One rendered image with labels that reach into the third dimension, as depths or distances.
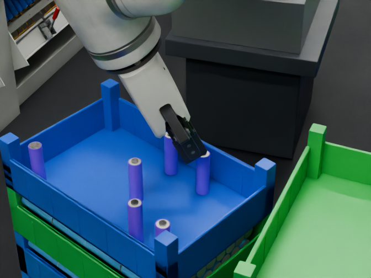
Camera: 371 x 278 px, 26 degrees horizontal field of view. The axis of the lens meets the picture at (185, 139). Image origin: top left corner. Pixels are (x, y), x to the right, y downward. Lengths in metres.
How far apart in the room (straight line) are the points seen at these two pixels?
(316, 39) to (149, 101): 0.84
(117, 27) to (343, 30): 1.54
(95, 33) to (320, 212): 0.39
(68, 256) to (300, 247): 0.30
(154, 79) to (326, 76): 1.26
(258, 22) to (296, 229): 0.68
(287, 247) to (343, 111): 1.01
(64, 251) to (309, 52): 0.77
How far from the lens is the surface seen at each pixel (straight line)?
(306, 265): 0.98
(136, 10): 0.81
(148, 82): 0.89
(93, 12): 0.84
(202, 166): 1.04
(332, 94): 2.04
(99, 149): 1.15
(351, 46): 2.26
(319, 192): 1.09
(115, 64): 0.88
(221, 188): 1.08
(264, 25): 1.62
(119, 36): 0.86
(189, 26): 1.67
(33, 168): 1.08
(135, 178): 1.03
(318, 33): 1.72
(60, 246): 1.08
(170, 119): 0.92
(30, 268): 1.19
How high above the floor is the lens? 1.09
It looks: 36 degrees down
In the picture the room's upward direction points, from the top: straight up
